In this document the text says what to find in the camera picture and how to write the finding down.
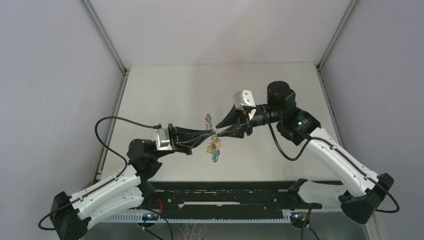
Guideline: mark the white slotted cable duct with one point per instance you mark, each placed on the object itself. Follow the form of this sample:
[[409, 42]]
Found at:
[[140, 217]]

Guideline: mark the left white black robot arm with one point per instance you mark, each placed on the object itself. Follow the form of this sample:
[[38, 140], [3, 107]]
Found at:
[[73, 215]]

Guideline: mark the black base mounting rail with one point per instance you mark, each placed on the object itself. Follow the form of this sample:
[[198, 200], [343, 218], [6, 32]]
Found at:
[[228, 199]]

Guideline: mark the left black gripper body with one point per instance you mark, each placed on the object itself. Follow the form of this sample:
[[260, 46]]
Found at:
[[174, 139]]

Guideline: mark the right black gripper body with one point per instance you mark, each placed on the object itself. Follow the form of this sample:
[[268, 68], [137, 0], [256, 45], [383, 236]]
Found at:
[[262, 115]]

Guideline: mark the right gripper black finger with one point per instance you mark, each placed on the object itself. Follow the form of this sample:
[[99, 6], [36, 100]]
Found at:
[[236, 130], [236, 119]]

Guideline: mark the keyring with coloured keys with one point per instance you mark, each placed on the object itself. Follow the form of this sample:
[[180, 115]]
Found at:
[[214, 142]]

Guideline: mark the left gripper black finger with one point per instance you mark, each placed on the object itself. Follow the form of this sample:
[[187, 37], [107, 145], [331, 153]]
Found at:
[[191, 133], [190, 141]]

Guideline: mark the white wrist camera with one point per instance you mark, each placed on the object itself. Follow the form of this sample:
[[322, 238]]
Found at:
[[163, 140], [243, 99]]

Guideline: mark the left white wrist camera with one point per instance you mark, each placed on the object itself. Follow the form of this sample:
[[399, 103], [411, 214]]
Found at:
[[163, 140]]

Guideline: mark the right aluminium frame post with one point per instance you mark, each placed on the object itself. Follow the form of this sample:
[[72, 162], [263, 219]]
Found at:
[[326, 71]]

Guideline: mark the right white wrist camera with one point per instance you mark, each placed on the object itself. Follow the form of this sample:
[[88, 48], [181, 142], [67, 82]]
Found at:
[[243, 99]]

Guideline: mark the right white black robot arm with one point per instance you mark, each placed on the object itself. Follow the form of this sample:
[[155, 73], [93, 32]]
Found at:
[[361, 190]]

